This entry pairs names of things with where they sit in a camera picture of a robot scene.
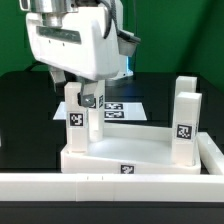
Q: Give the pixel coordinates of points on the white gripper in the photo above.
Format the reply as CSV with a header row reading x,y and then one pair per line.
x,y
79,47

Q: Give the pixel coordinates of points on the white desk top tray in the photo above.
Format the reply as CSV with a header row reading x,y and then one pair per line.
x,y
128,149

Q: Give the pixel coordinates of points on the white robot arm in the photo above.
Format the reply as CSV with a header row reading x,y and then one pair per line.
x,y
52,12

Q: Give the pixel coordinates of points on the sheet of fiducial tags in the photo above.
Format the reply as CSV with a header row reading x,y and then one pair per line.
x,y
124,111

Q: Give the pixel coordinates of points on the white L-shaped fence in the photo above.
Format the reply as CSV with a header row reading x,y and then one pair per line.
x,y
160,185

